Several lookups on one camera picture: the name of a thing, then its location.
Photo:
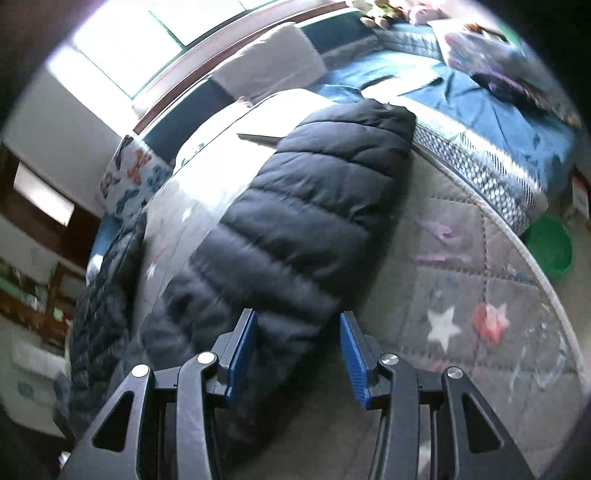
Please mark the black puffer jacket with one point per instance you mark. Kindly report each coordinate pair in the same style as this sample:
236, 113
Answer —
295, 221

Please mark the blue bed headboard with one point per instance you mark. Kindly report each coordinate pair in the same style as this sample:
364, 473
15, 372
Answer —
341, 27

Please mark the grey star quilt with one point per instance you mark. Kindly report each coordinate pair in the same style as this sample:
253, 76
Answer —
461, 277

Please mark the butterfly print pillow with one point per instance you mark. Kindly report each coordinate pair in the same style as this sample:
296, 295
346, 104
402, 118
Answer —
131, 177

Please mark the green plastic bucket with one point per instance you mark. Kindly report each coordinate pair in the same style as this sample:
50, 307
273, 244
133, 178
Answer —
549, 249

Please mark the colourful printed blanket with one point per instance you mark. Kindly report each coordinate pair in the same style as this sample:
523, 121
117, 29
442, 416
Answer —
498, 60

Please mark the plain white pillow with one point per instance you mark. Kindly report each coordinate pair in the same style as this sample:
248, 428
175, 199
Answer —
272, 60

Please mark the blue bed sheet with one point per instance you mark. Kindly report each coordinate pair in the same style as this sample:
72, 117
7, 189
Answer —
489, 106

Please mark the patterned mattress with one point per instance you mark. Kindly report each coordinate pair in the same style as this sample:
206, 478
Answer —
475, 175

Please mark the dark wooden door frame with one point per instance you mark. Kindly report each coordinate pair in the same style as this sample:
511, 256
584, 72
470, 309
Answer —
41, 194

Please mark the window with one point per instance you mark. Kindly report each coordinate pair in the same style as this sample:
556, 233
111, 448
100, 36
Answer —
152, 37

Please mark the wooden wall shelf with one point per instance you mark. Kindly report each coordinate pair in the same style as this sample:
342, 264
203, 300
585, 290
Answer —
27, 304

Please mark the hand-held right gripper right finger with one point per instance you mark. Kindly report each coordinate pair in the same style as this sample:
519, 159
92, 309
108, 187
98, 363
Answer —
353, 364

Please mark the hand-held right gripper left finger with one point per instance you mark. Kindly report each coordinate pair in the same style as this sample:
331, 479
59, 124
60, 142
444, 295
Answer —
242, 355

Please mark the stuffed toys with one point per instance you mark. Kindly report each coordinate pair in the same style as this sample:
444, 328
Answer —
392, 11

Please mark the white wall box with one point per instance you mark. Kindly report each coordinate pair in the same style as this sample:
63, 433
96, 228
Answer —
39, 357

